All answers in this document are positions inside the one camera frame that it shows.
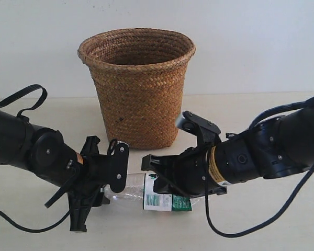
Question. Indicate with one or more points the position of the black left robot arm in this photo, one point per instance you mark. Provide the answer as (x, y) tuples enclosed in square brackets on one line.
[(43, 152)]

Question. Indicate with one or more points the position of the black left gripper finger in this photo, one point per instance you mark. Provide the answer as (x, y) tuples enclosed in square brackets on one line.
[(79, 208), (104, 200)]

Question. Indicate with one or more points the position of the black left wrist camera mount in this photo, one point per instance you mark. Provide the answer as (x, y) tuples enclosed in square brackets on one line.
[(118, 156)]

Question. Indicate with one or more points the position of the brown woven wicker basket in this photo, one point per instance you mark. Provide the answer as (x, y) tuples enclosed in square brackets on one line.
[(139, 76)]

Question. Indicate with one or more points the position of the clear plastic bottle green label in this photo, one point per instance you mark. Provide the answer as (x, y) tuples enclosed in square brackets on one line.
[(139, 190)]

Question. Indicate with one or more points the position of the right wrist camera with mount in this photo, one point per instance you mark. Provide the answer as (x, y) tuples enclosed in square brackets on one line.
[(205, 131)]

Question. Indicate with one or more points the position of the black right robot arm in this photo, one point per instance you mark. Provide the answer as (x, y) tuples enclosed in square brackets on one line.
[(278, 143)]

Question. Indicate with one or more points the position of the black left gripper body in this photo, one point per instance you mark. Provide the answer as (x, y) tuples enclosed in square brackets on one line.
[(90, 168)]

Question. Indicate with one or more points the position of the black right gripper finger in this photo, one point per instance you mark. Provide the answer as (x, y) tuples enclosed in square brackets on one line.
[(156, 163), (163, 186)]

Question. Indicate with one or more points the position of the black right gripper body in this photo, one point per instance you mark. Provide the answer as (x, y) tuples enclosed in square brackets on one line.
[(190, 176)]

